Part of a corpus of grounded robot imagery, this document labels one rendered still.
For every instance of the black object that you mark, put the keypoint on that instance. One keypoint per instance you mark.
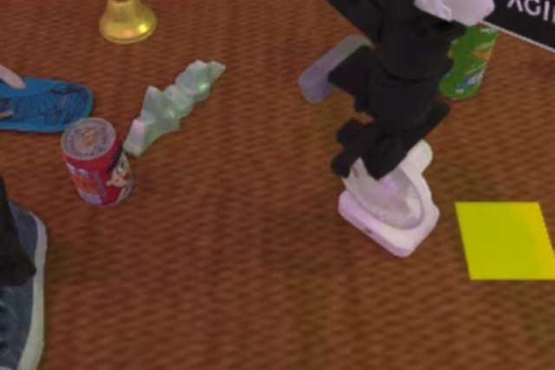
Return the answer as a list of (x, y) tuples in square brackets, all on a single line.
[(13, 240)]

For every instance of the yellow square paper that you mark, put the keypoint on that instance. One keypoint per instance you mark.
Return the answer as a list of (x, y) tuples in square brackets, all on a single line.
[(507, 240)]

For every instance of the pale lilac rounded bar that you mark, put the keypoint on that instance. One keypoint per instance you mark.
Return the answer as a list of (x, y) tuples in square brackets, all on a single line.
[(318, 73)]

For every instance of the red soda can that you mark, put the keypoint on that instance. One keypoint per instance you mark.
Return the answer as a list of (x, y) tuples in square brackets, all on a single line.
[(97, 166)]

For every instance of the blue flip-flop sandal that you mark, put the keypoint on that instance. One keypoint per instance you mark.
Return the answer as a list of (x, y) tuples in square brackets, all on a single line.
[(43, 103)]

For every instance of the green soda can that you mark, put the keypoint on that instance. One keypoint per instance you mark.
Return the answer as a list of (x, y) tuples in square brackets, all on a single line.
[(470, 66)]

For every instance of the pale green jagged crystal ornament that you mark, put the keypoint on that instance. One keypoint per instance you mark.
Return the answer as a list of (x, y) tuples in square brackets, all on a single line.
[(173, 103)]

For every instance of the blue denim sneaker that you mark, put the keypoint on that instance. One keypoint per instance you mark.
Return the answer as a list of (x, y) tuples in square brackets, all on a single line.
[(19, 322)]

